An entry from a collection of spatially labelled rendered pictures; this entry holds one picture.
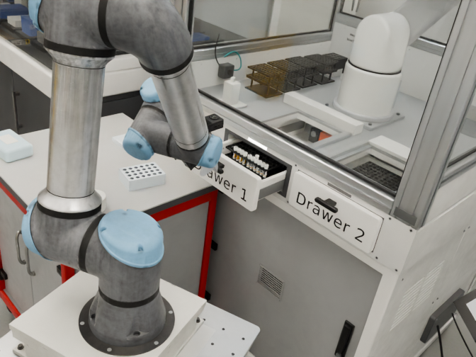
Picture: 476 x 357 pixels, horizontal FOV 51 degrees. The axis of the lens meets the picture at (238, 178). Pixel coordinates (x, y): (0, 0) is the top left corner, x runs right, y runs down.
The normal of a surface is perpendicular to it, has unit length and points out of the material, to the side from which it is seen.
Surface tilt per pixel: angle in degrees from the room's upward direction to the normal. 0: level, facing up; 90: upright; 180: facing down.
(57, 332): 2
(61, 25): 81
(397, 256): 90
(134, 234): 8
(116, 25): 97
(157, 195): 0
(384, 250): 90
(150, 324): 72
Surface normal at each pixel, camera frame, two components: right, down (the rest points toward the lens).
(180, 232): 0.69, 0.44
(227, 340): 0.13, -0.86
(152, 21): 0.43, 0.25
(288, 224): -0.72, 0.27
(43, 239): -0.33, 0.24
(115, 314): -0.13, 0.17
